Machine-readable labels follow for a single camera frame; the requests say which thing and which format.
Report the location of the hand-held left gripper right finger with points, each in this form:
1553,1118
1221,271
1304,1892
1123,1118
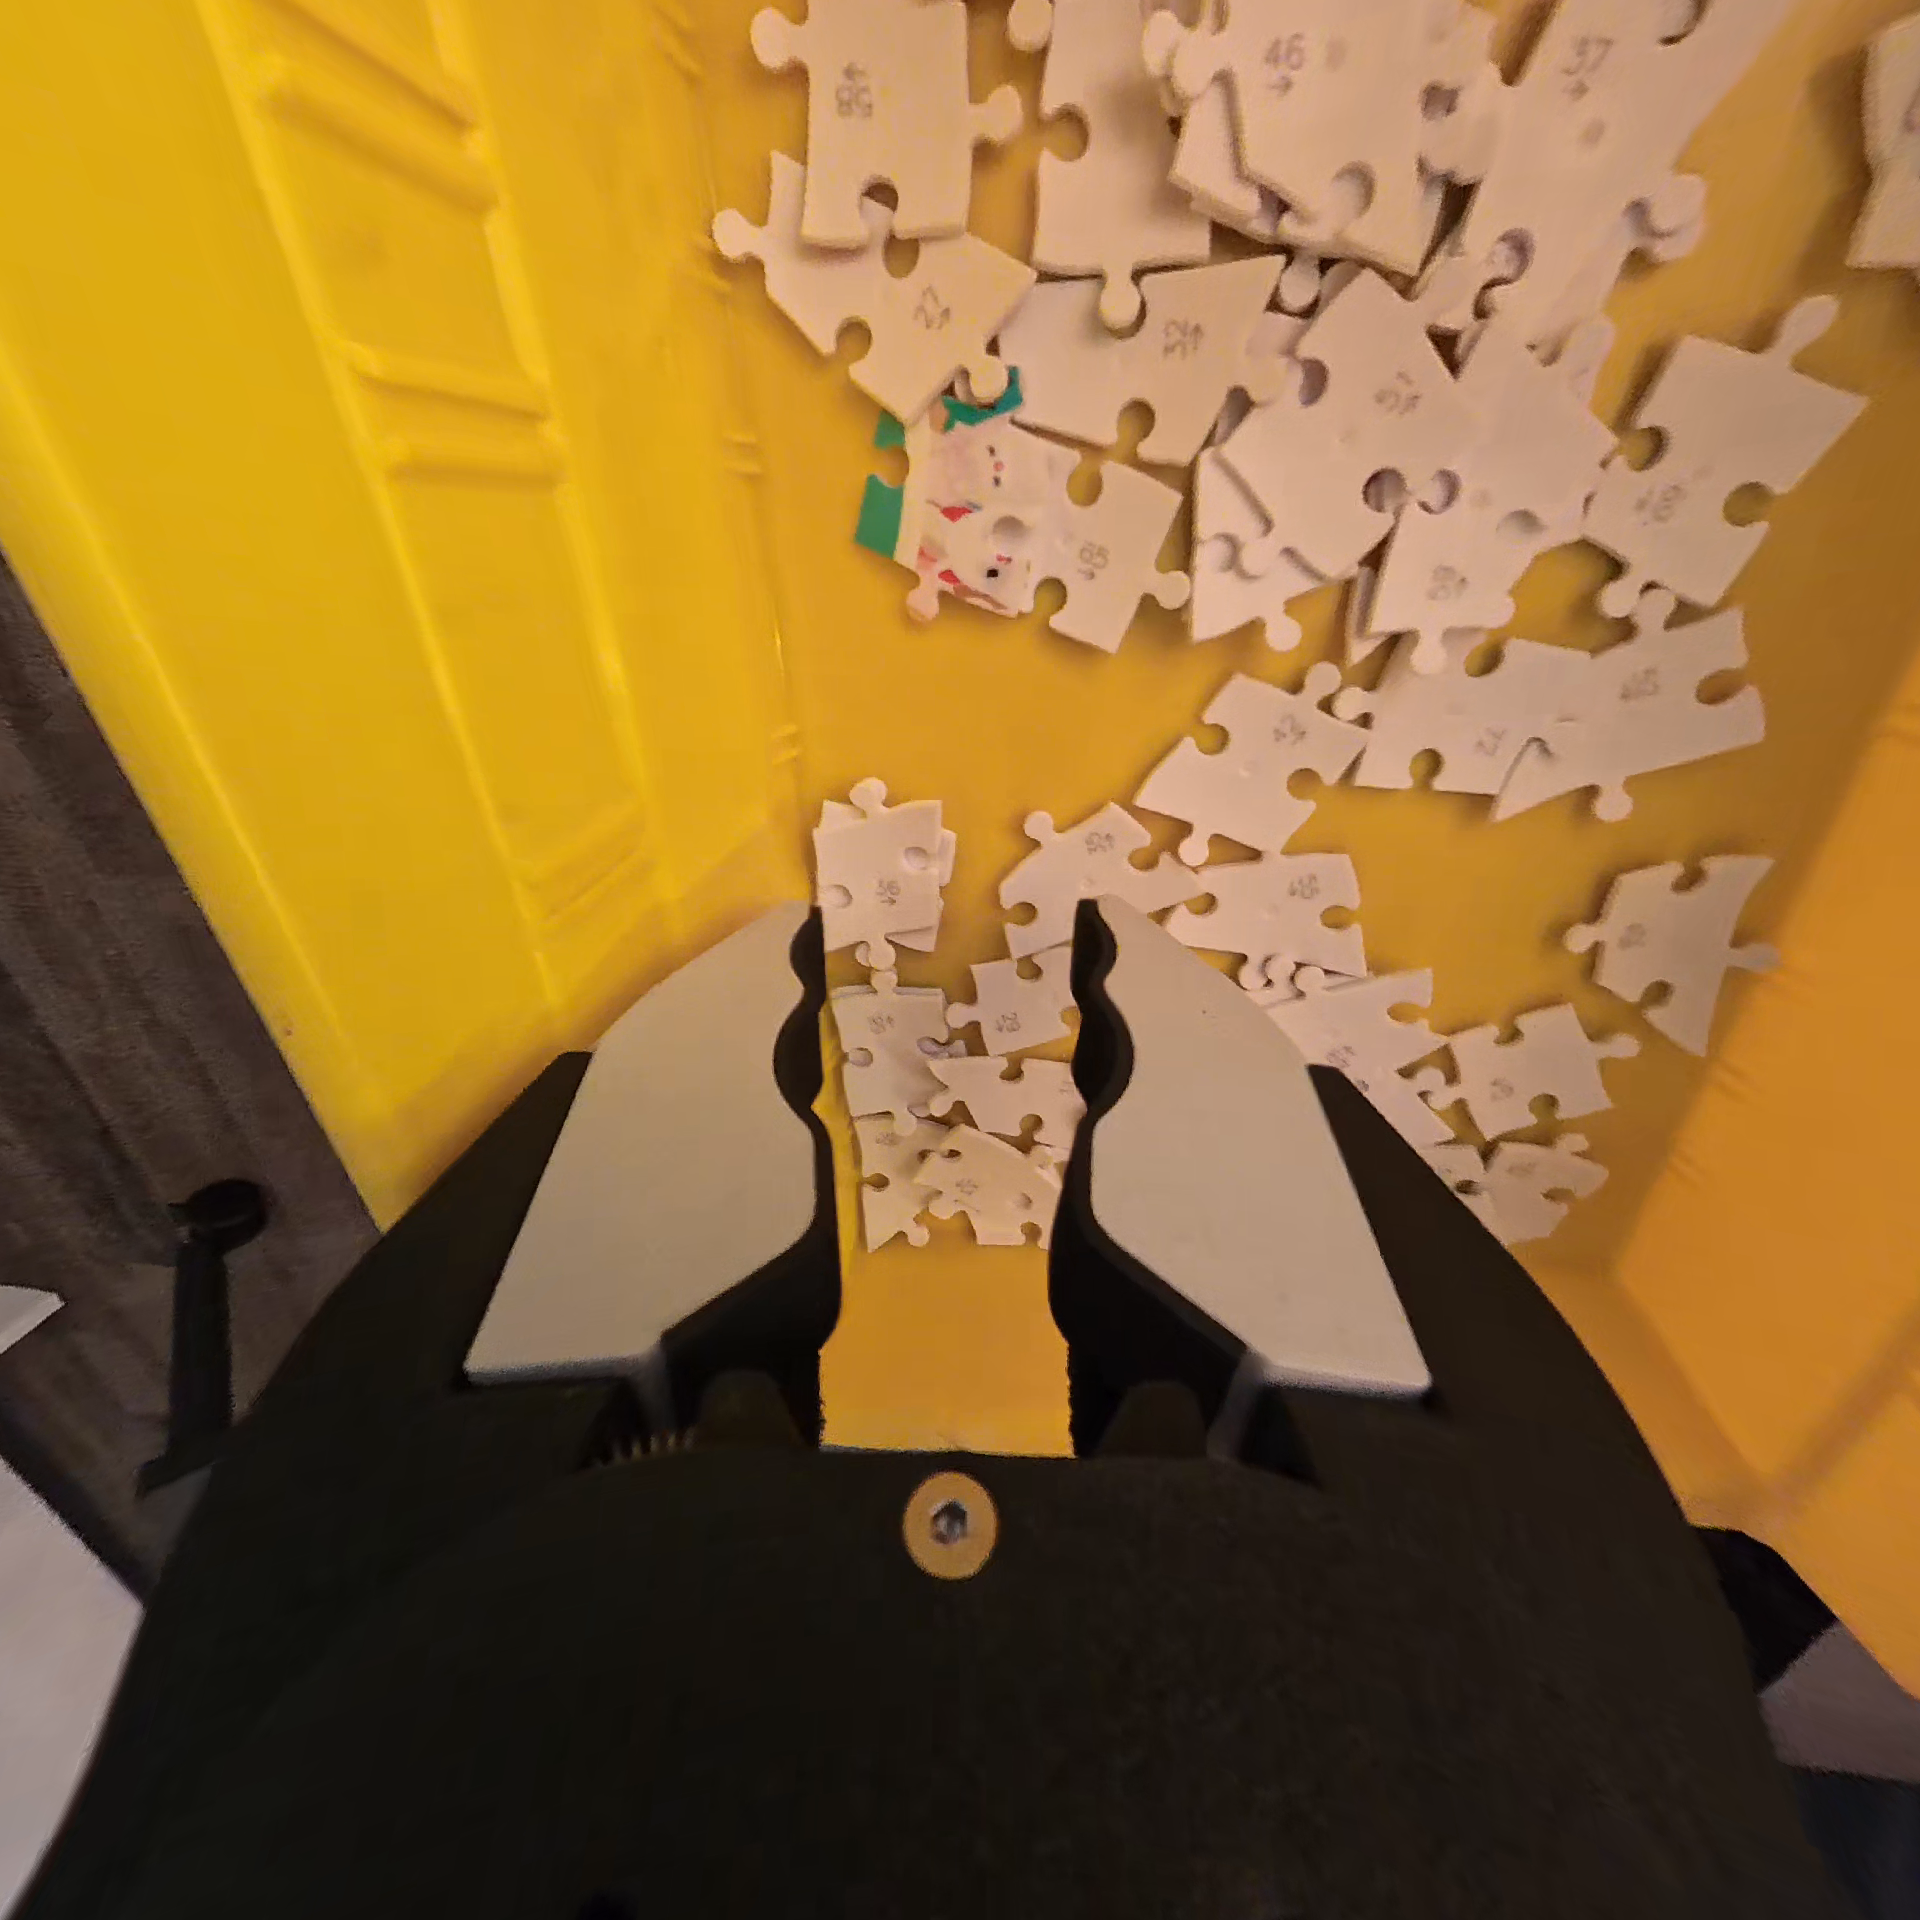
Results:
1247,1202

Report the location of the yellow plastic bin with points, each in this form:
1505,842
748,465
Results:
450,603

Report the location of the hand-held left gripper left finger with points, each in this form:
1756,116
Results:
653,1202

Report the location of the pile of puzzle pieces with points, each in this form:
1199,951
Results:
1411,451

